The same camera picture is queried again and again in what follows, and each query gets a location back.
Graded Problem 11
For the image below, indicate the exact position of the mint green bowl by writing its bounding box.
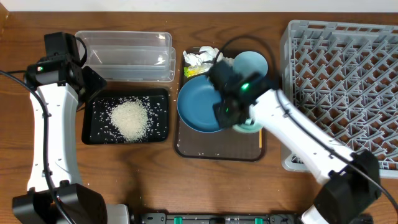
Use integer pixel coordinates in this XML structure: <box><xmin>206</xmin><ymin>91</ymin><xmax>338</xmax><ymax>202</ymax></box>
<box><xmin>233</xmin><ymin>119</ymin><xmax>263</xmax><ymax>134</ymax></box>

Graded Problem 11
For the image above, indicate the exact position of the dark blue plate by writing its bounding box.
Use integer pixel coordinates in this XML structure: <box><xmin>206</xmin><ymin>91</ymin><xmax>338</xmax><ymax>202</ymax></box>
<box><xmin>177</xmin><ymin>75</ymin><xmax>222</xmax><ymax>133</ymax></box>

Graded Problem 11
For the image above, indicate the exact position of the pile of white rice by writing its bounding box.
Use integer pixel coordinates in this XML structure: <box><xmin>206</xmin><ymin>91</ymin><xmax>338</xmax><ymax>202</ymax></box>
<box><xmin>93</xmin><ymin>96</ymin><xmax>167</xmax><ymax>143</ymax></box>

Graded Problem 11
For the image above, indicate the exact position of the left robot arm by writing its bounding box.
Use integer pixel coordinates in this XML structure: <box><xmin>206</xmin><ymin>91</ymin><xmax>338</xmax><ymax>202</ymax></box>
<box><xmin>12</xmin><ymin>32</ymin><xmax>108</xmax><ymax>223</ymax></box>

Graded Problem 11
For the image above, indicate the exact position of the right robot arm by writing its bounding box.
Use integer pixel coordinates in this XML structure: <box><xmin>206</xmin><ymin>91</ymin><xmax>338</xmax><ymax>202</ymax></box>
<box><xmin>208</xmin><ymin>61</ymin><xmax>382</xmax><ymax>223</ymax></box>

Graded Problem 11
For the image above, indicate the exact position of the black waste tray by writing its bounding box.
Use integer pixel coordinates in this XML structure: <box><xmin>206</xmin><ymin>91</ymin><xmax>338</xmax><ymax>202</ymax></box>
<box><xmin>81</xmin><ymin>88</ymin><xmax>170</xmax><ymax>146</ymax></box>

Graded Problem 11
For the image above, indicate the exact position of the grey dishwasher rack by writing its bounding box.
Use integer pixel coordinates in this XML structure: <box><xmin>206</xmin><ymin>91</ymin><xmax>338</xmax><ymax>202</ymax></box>
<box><xmin>280</xmin><ymin>20</ymin><xmax>397</xmax><ymax>179</ymax></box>

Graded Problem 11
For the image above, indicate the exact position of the dark brown serving tray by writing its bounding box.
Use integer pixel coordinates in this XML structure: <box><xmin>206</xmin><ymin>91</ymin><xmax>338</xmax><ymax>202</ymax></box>
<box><xmin>173</xmin><ymin>47</ymin><xmax>267</xmax><ymax>162</ymax></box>

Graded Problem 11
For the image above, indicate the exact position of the wooden chopstick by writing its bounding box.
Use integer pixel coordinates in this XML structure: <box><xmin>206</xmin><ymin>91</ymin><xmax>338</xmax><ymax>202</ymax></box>
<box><xmin>258</xmin><ymin>129</ymin><xmax>262</xmax><ymax>149</ymax></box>

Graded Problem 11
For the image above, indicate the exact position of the clear plastic bin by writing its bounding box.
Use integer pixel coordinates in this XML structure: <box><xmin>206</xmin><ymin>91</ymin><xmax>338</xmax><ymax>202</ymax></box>
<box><xmin>75</xmin><ymin>30</ymin><xmax>176</xmax><ymax>82</ymax></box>

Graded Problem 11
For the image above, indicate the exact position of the light blue bowl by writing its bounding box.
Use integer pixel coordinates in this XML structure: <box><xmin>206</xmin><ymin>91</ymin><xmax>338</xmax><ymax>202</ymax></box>
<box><xmin>233</xmin><ymin>51</ymin><xmax>269</xmax><ymax>77</ymax></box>

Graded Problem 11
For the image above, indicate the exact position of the green snack wrapper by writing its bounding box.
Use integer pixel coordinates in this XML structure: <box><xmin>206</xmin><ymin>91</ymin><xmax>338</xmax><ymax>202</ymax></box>
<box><xmin>183</xmin><ymin>63</ymin><xmax>213</xmax><ymax>78</ymax></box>

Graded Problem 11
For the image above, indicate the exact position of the crumpled white tissue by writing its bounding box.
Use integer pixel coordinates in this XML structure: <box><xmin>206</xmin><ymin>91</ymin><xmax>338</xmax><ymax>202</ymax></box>
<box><xmin>183</xmin><ymin>46</ymin><xmax>224</xmax><ymax>66</ymax></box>

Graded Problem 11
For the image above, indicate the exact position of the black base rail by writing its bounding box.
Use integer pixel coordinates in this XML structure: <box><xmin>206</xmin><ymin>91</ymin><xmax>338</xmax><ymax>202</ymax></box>
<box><xmin>107</xmin><ymin>203</ymin><xmax>374</xmax><ymax>224</ymax></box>

